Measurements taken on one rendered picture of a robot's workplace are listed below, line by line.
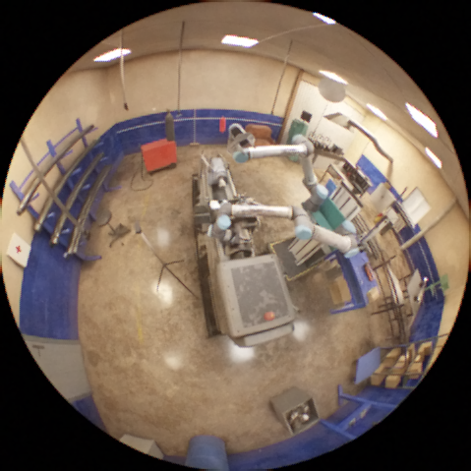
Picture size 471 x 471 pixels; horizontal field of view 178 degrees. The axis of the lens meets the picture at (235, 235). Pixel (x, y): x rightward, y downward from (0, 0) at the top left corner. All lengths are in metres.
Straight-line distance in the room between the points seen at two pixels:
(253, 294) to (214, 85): 5.11
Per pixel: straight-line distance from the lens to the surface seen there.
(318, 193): 1.65
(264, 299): 1.08
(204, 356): 2.43
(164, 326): 2.48
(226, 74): 5.22
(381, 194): 7.48
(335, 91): 4.42
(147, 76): 5.36
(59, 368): 3.26
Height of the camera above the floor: 2.36
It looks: 57 degrees down
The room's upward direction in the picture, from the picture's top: 15 degrees clockwise
